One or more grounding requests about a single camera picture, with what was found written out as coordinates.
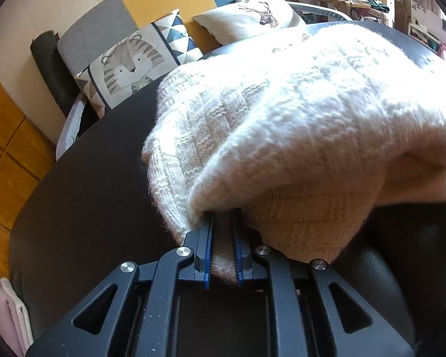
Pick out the black rolled mat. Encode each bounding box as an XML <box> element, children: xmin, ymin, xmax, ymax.
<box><xmin>30</xmin><ymin>31</ymin><xmax>78</xmax><ymax>118</ymax></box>

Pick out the pale pink cloth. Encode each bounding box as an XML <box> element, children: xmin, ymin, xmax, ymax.
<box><xmin>0</xmin><ymin>266</ymin><xmax>34</xmax><ymax>357</ymax></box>

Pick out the white knit sweater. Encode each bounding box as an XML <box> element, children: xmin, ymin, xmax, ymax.
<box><xmin>141</xmin><ymin>22</ymin><xmax>446</xmax><ymax>281</ymax></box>

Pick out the orange wooden wardrobe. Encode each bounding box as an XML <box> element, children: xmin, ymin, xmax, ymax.
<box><xmin>0</xmin><ymin>61</ymin><xmax>56</xmax><ymax>279</ymax></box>

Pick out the white small shelf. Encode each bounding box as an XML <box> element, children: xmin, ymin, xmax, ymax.
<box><xmin>409</xmin><ymin>1</ymin><xmax>445</xmax><ymax>47</ymax></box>

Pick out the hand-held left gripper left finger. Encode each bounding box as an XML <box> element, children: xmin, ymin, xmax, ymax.
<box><xmin>25</xmin><ymin>212</ymin><xmax>214</xmax><ymax>357</ymax></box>

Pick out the tiger print pillow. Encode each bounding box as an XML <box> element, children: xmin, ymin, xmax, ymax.
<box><xmin>74</xmin><ymin>8</ymin><xmax>204</xmax><ymax>120</ymax></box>

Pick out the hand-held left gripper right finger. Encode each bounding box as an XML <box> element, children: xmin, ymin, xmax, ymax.
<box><xmin>232</xmin><ymin>208</ymin><xmax>417</xmax><ymax>357</ymax></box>

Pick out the grey yellow blue sofa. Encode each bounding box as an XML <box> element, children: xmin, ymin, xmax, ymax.
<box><xmin>56</xmin><ymin>0</ymin><xmax>352</xmax><ymax>160</ymax></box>

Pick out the deer print pillow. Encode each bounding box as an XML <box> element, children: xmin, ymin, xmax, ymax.
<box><xmin>192</xmin><ymin>0</ymin><xmax>307</xmax><ymax>45</ymax></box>

